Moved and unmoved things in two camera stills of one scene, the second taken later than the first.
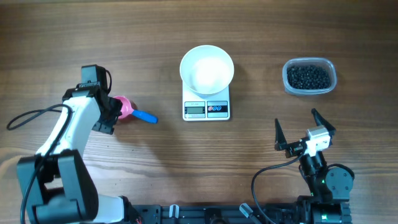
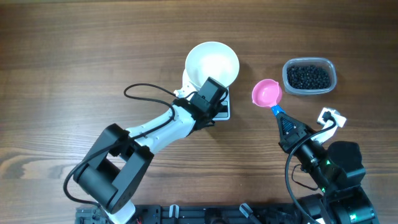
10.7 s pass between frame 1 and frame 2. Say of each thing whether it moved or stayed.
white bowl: moved
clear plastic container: stayed
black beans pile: stayed
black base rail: stayed
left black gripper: moved
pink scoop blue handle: moved
